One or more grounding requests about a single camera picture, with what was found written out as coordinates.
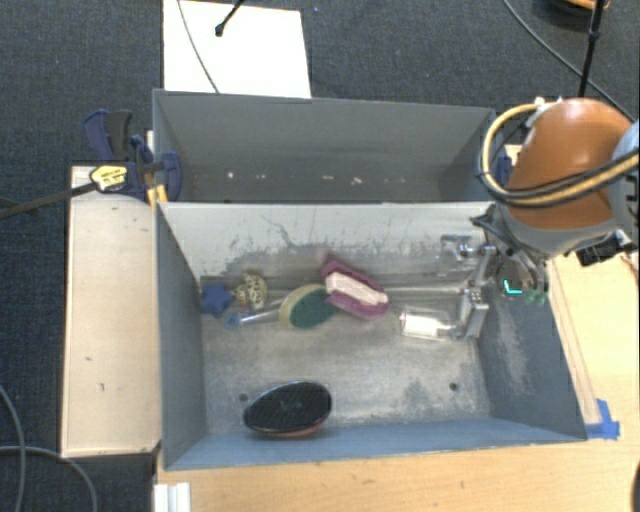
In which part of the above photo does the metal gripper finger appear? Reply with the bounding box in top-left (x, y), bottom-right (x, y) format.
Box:
top-left (451, 288), bottom-right (491, 341)
top-left (439, 233), bottom-right (484, 265)

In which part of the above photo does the grey metal bin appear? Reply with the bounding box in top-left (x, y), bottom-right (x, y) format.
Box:
top-left (151, 88), bottom-right (590, 472)

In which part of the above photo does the yellow and green sponge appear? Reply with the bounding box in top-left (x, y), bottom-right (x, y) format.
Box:
top-left (278, 284), bottom-right (342, 331)

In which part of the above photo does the yellow spotted toy animal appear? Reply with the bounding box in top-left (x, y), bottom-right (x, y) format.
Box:
top-left (232, 271), bottom-right (269, 307)

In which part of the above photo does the black oval brush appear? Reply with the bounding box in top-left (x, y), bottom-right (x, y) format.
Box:
top-left (242, 380), bottom-right (334, 441)

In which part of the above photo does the blue star-shaped toy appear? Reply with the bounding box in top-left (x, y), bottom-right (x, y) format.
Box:
top-left (200, 281), bottom-right (234, 319)

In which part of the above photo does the pale wood board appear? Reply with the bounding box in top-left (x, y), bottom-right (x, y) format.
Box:
top-left (60, 166), bottom-right (162, 458)

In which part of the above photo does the black cylinder on white bracket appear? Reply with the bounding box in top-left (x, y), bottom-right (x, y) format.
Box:
top-left (574, 232), bottom-right (632, 267)

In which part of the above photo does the blue-handled metal tool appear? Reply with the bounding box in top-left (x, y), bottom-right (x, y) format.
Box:
top-left (224, 306), bottom-right (285, 330)

